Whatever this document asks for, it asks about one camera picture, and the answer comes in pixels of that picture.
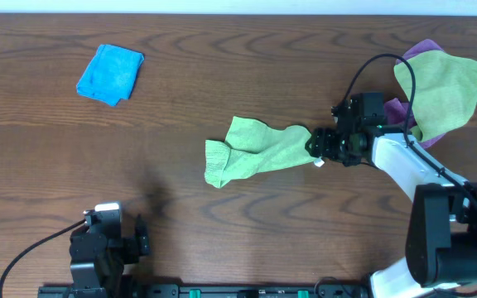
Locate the light green cloth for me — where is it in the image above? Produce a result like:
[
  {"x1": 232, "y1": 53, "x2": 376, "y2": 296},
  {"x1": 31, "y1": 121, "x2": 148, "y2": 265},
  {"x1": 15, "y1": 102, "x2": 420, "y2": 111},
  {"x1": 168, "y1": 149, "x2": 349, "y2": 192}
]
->
[{"x1": 205, "y1": 117, "x2": 316, "y2": 189}]

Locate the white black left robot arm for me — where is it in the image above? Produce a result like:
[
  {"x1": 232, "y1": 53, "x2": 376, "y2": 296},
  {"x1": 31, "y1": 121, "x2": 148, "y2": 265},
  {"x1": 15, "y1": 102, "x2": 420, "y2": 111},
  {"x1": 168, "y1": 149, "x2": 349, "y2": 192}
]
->
[{"x1": 70, "y1": 210, "x2": 150, "y2": 297}]

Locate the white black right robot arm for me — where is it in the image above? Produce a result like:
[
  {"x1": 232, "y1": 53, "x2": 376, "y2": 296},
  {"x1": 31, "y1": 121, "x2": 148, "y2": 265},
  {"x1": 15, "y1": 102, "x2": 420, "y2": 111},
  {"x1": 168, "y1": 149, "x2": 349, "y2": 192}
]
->
[{"x1": 305, "y1": 99, "x2": 477, "y2": 297}]

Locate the purple cloth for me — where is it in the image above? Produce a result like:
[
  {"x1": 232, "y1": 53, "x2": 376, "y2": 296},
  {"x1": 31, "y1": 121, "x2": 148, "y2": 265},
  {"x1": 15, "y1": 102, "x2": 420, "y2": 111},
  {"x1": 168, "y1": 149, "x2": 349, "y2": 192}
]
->
[{"x1": 384, "y1": 39, "x2": 444, "y2": 149}]

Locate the olive green cloth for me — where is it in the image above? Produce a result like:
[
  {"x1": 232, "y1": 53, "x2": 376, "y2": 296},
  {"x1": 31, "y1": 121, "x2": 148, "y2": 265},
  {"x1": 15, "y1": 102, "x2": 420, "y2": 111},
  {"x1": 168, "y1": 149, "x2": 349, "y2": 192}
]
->
[{"x1": 393, "y1": 50, "x2": 477, "y2": 142}]

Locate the folded blue cloth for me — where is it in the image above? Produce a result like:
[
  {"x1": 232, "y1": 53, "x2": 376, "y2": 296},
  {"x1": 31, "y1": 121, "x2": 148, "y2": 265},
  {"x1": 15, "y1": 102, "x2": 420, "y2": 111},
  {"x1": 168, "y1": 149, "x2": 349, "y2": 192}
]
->
[{"x1": 76, "y1": 45, "x2": 144, "y2": 106}]

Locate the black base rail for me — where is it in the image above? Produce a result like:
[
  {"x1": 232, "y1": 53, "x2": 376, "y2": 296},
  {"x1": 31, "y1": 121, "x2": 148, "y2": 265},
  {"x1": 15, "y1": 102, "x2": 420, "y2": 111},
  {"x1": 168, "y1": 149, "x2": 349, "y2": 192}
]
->
[{"x1": 37, "y1": 282, "x2": 372, "y2": 298}]

